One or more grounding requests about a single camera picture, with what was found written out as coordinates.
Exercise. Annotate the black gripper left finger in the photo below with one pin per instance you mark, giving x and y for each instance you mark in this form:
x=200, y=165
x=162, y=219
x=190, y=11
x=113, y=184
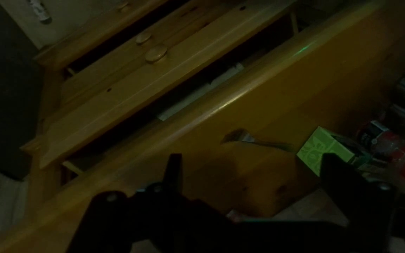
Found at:
x=175, y=170

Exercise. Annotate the red-lid spice bottle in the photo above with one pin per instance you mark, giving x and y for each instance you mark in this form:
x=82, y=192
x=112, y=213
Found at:
x=400, y=154

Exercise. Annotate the wooden dresser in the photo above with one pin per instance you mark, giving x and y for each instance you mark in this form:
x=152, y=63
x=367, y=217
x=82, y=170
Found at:
x=268, y=112

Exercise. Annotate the wooden drawer with round knob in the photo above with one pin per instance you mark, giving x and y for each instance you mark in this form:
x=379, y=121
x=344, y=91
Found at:
x=133, y=92
x=105, y=39

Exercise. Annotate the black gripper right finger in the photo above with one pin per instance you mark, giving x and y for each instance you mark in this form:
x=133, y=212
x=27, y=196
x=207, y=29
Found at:
x=352, y=191

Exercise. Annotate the small white tube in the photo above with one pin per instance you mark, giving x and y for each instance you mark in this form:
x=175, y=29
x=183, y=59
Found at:
x=41, y=9

